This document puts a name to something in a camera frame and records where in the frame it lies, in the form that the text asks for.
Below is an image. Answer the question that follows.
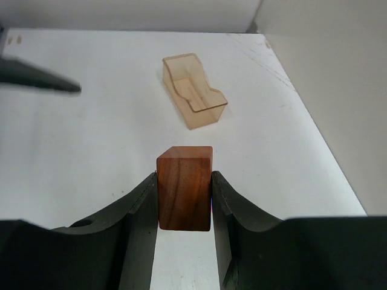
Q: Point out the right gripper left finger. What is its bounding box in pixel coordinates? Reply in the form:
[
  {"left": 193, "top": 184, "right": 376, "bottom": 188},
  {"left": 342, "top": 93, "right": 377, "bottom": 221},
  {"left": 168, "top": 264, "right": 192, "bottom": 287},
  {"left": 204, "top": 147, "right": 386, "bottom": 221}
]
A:
[{"left": 1, "top": 173, "right": 158, "bottom": 289}]

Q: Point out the reddish wooden triangle block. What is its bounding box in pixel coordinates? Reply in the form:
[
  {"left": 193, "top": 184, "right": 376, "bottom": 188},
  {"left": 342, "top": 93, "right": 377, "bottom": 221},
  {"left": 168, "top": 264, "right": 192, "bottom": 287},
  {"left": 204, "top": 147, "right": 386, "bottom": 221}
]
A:
[{"left": 157, "top": 146, "right": 213, "bottom": 231}]

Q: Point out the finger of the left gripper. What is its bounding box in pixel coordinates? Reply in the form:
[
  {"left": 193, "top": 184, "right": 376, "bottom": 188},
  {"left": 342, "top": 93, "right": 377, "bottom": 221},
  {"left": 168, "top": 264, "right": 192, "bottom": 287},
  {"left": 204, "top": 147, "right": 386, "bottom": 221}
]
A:
[{"left": 1, "top": 56, "right": 82, "bottom": 93}]

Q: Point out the amber transparent plastic box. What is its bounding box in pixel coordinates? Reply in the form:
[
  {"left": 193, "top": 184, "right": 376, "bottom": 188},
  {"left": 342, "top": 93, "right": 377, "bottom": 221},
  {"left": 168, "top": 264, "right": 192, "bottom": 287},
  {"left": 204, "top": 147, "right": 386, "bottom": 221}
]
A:
[{"left": 163, "top": 53, "right": 228, "bottom": 130}]

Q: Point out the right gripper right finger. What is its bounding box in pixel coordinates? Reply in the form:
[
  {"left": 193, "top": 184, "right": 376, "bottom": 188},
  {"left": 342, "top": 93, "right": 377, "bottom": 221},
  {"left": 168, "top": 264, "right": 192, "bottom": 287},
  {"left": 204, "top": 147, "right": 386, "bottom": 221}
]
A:
[{"left": 212, "top": 171, "right": 386, "bottom": 289}]

